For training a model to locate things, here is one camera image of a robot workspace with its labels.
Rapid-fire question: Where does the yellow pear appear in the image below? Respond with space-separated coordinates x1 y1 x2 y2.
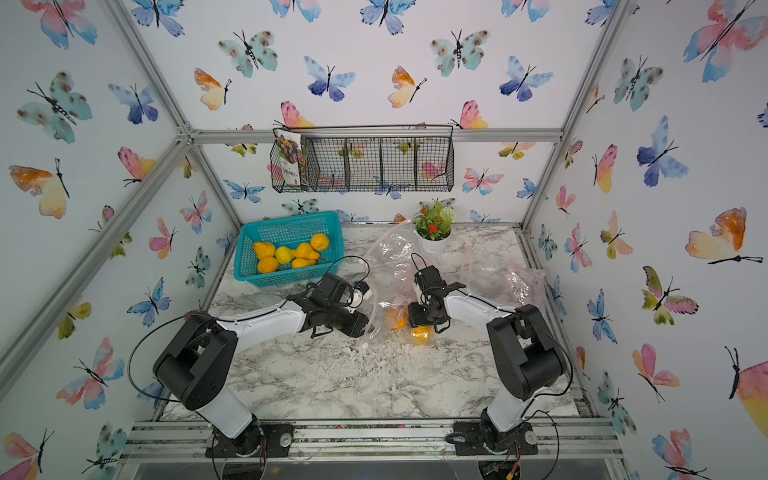
257 256 280 275
295 243 320 261

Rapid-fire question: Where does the yellow-green pear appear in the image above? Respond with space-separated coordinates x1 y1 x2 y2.
275 246 296 265

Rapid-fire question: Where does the orange pear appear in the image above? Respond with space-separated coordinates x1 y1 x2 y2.
252 242 276 260

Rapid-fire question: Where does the clear zip-top bag with pears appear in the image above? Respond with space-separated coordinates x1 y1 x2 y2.
460 247 546 309

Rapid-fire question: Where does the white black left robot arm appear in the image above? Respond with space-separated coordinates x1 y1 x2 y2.
153 273 373 444

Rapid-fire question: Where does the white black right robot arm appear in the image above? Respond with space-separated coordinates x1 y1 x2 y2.
408 266 573 441

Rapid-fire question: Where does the clear bag of lemons front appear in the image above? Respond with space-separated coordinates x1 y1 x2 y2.
360 280 434 349

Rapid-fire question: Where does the teal plastic basket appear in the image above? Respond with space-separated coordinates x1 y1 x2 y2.
234 212 345 288

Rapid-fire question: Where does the white pot artificial plant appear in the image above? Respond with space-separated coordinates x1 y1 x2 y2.
414 198 457 256

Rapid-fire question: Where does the seed packet in basket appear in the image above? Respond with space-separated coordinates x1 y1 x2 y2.
275 130 306 186

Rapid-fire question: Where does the black wire wall basket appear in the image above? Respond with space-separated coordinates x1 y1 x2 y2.
268 124 455 199

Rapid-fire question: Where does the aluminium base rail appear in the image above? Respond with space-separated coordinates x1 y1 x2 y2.
119 417 624 464

